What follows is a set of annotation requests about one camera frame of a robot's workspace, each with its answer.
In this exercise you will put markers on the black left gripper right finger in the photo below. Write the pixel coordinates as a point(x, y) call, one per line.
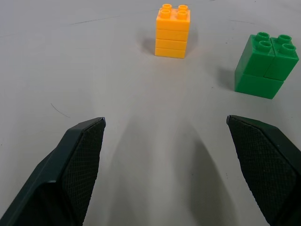
point(265, 164)

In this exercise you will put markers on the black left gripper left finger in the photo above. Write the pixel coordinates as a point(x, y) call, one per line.
point(58, 174)

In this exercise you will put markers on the green toy brick stack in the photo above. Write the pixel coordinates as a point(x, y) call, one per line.
point(263, 70)

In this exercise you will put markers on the yellow toy brick stack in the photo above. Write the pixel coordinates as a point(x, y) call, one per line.
point(172, 35)

